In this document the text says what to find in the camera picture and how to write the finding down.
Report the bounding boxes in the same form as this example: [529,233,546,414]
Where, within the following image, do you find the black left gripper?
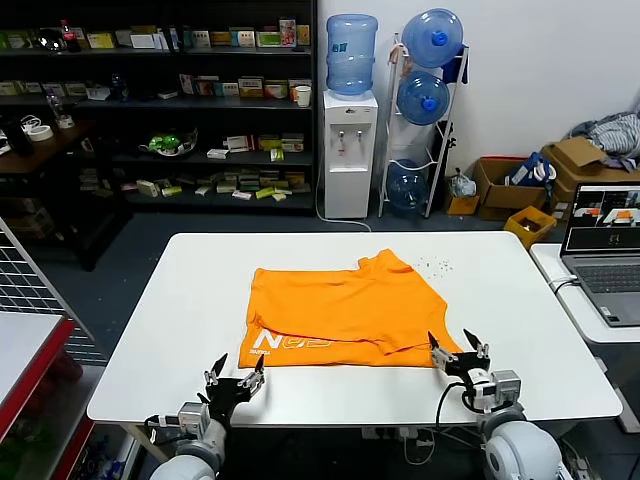
[198,353,267,429]

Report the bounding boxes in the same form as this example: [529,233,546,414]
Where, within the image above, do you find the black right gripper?
[427,327,494,396]

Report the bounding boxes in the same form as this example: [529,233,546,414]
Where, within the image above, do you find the orange t-shirt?
[237,248,464,370]

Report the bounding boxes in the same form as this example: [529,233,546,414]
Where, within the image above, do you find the grey blue clothes pile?
[571,112,640,174]

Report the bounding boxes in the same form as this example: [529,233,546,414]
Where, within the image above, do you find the white work table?
[86,230,625,476]

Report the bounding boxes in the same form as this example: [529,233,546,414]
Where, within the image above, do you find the white power strip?
[362,426,436,442]

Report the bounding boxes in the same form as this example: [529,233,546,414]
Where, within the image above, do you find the white side table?
[529,243,640,434]

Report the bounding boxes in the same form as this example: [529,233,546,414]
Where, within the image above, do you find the yellow plastic bin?
[503,205,558,251]

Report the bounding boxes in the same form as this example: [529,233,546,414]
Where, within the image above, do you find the small yellow cardboard box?
[446,194,481,217]

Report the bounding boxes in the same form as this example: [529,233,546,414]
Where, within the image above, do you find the grey open laptop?
[560,182,640,329]

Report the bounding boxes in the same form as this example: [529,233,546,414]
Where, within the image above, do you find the open brown cardboard box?
[472,157,549,222]

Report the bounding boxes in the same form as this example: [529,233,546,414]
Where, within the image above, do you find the grey floor power strip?
[569,457,596,480]

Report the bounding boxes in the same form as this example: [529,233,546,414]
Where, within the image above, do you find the crumpled clear plastic bag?
[447,168,479,199]

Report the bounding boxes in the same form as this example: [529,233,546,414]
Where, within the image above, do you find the blue water jug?
[401,7,465,69]
[386,159,431,219]
[326,13,379,98]
[396,69,451,126]

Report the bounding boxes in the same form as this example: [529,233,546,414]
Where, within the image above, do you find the blue white bag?
[507,152,559,194]

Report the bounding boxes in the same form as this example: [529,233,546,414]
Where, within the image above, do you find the white water dispenser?
[322,89,380,220]

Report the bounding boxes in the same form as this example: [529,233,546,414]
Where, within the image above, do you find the large brown cardboard box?
[542,137,640,221]

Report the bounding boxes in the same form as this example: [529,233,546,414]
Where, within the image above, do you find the black shelving unit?
[0,0,320,219]

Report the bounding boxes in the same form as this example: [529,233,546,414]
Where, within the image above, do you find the yellow white medicine box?
[238,76,265,99]

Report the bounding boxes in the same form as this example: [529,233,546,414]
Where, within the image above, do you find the brown wooden table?
[0,118,134,274]

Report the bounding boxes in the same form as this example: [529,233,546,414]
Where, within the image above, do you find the black box device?
[4,118,35,157]

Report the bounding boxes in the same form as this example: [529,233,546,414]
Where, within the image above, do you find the cola bottle with red label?
[59,19,81,54]

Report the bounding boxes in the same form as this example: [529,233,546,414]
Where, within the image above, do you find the dark shiny bowl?
[38,27,64,54]

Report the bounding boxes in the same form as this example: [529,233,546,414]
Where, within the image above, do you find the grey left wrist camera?
[177,401,210,437]

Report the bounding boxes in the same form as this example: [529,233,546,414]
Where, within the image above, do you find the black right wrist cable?
[434,380,474,432]

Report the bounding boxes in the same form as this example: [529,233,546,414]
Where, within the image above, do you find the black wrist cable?
[434,380,474,432]
[143,413,181,446]

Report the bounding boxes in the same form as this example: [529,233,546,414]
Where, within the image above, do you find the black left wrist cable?
[143,413,181,446]

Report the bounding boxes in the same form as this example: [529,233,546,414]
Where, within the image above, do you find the white wire jug rack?
[378,32,471,220]

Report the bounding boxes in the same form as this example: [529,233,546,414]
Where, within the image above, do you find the grey wire grid panel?
[0,215,96,344]

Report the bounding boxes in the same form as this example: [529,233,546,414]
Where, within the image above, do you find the white cart with red frame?
[0,310,96,480]

